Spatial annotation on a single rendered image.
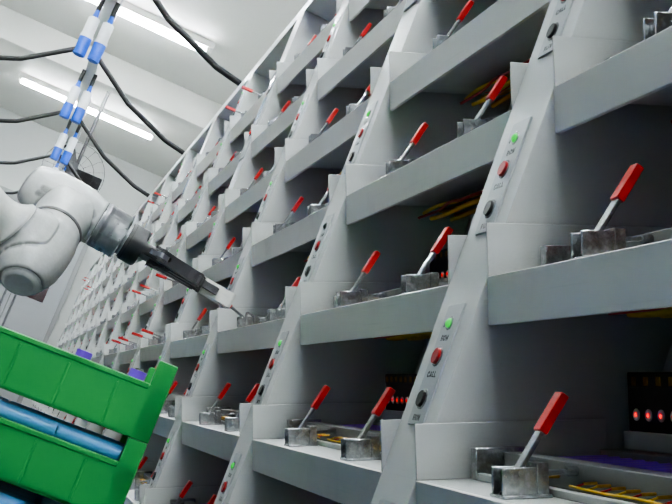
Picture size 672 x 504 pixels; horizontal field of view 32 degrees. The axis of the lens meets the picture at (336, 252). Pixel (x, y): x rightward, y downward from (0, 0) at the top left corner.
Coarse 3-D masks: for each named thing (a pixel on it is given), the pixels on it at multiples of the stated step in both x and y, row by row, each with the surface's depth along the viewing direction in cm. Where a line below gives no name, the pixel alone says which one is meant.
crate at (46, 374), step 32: (0, 352) 111; (32, 352) 111; (64, 352) 112; (0, 384) 110; (32, 384) 111; (64, 384) 112; (96, 384) 112; (128, 384) 113; (160, 384) 114; (96, 416) 112; (128, 416) 112
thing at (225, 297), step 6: (210, 282) 222; (222, 288) 222; (204, 294) 222; (210, 294) 221; (216, 294) 222; (222, 294) 222; (228, 294) 222; (234, 294) 223; (216, 300) 222; (222, 300) 222; (228, 300) 222; (228, 306) 222
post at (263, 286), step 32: (352, 32) 256; (352, 96) 254; (320, 128) 251; (288, 192) 248; (320, 192) 250; (288, 256) 246; (256, 288) 244; (256, 352) 242; (224, 384) 240; (192, 448) 237; (160, 480) 234; (192, 480) 236
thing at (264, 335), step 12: (288, 288) 183; (288, 300) 183; (228, 312) 241; (240, 312) 242; (252, 312) 243; (264, 312) 243; (228, 324) 241; (264, 324) 197; (276, 324) 188; (228, 336) 228; (240, 336) 217; (252, 336) 206; (264, 336) 197; (276, 336) 188; (228, 348) 228; (240, 348) 217; (252, 348) 206; (264, 348) 197
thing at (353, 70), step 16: (400, 0) 210; (384, 16) 211; (400, 16) 199; (384, 32) 208; (352, 48) 227; (368, 48) 217; (384, 48) 224; (320, 64) 252; (336, 64) 238; (352, 64) 227; (368, 64) 235; (320, 80) 250; (336, 80) 237; (352, 80) 248; (368, 80) 248; (320, 96) 249
